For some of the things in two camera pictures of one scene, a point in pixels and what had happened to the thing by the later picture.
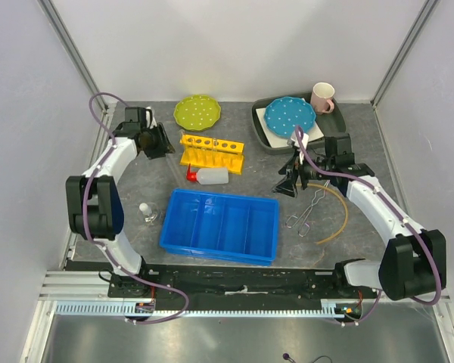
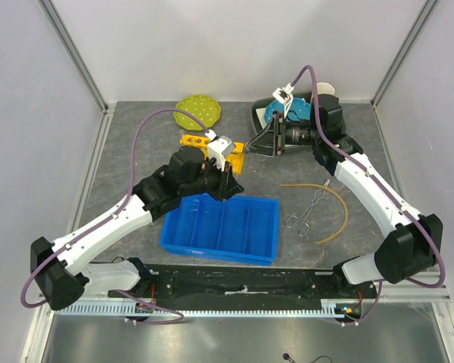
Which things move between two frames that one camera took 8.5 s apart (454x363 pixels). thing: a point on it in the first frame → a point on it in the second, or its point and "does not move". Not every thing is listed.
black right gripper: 296,163 → 280,130
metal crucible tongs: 304,228 does not move
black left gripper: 164,145 → 223,178
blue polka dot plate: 282,115 does not move
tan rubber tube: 345,208 does not move
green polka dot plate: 197,112 does not move
